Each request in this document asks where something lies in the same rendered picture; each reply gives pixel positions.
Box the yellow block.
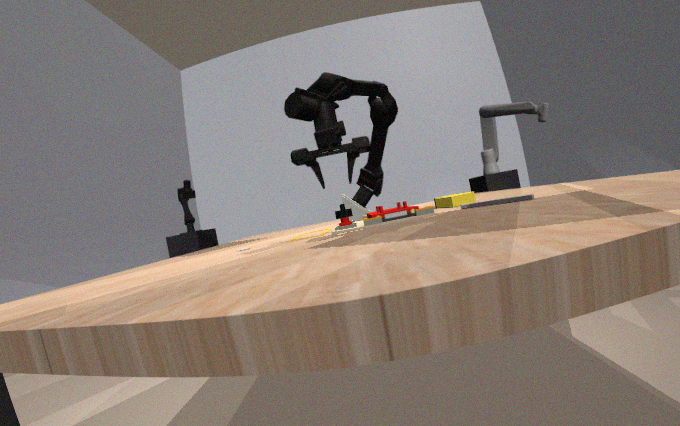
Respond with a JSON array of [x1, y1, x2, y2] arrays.
[[434, 191, 476, 208]]

